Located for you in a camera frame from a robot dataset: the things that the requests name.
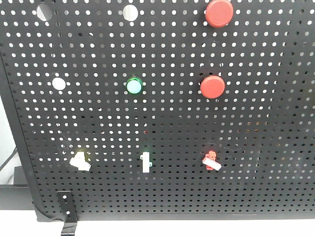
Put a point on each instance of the black power strip box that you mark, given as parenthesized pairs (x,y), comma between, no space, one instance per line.
(16,196)

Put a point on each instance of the lower red push button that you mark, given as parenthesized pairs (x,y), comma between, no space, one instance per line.
(212,87)

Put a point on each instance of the red push button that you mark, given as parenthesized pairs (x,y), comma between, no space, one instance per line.
(212,87)
(219,13)

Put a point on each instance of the black perforated pegboard panel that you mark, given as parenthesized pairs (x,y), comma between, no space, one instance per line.
(64,65)

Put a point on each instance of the green toggle switch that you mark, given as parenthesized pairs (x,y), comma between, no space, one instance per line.
(146,163)

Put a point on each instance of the green illuminated push button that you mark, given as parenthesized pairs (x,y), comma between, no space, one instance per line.
(134,85)

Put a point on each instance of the red toggle switch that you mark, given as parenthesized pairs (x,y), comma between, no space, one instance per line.
(210,161)

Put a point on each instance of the black pegboard clamp bracket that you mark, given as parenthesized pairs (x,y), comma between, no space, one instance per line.
(69,213)

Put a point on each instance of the upper red push button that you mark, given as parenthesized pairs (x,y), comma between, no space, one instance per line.
(219,13)

